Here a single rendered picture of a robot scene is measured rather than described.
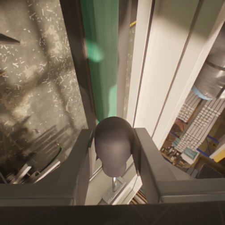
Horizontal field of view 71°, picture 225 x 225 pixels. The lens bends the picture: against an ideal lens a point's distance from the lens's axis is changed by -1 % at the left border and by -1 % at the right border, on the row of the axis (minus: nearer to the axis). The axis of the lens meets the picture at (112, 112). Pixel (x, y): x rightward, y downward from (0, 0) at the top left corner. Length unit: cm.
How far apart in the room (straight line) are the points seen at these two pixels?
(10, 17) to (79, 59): 89
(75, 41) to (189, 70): 13
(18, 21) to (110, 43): 93
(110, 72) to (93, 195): 22
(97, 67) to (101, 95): 4
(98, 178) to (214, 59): 74
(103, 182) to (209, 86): 74
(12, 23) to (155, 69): 92
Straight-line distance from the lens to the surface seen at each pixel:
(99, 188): 32
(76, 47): 18
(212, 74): 91
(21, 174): 116
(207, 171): 46
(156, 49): 22
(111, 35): 17
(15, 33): 108
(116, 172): 18
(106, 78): 19
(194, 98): 459
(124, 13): 20
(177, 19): 19
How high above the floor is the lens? 97
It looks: 25 degrees down
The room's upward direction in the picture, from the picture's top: 125 degrees clockwise
